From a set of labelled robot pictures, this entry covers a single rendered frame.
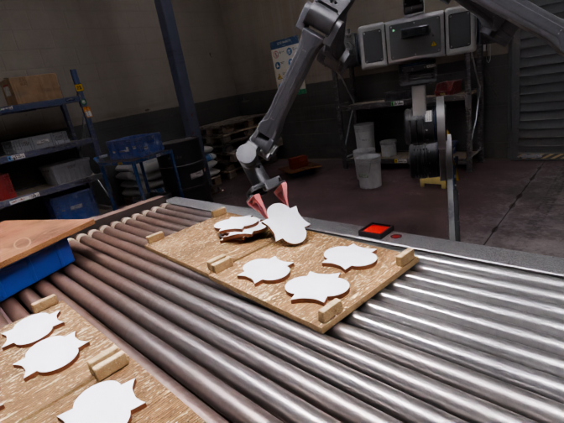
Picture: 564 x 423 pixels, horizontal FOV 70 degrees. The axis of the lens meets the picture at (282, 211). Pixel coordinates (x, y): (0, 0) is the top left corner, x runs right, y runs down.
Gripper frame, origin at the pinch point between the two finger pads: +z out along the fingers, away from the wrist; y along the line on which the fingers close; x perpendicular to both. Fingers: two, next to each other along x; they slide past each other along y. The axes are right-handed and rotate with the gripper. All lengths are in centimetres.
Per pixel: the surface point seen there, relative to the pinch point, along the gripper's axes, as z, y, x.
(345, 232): 15.3, 16.4, -2.2
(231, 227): -2.8, -11.1, 10.9
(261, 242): 6.0, -6.5, 6.2
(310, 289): 23.1, -14.9, -25.4
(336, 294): 26.1, -12.4, -30.0
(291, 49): -289, 354, 369
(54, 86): -295, 1, 347
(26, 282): -17, -69, 36
